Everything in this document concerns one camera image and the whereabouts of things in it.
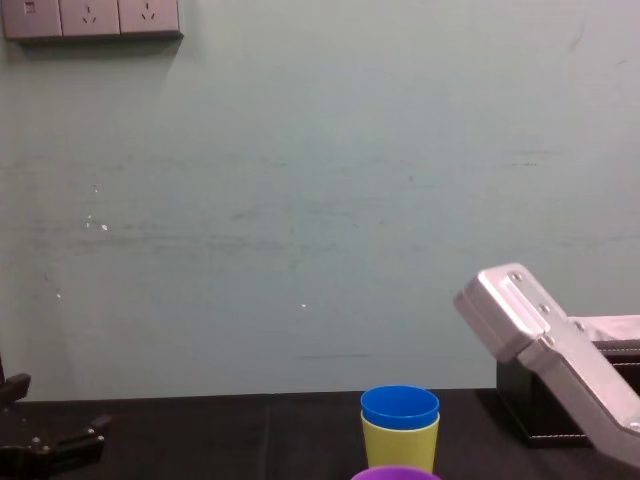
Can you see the black table cloth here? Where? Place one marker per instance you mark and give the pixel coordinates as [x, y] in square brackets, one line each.
[240, 440]

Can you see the yellow plastic cup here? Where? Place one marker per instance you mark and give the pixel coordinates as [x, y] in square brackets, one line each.
[400, 447]

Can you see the purple plastic cup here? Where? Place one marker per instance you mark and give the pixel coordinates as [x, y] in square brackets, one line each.
[395, 474]

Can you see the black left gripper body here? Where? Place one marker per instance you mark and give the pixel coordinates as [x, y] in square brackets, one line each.
[25, 460]

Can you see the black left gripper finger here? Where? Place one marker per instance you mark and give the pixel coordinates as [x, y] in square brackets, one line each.
[82, 436]
[15, 390]

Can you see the blue plastic cup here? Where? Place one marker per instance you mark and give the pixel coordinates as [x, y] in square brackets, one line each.
[399, 406]

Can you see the grey wall socket panel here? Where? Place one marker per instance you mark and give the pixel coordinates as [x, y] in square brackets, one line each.
[90, 18]

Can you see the black stitched leather box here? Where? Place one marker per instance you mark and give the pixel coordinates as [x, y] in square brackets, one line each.
[530, 400]

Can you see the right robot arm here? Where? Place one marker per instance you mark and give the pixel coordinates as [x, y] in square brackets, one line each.
[565, 365]

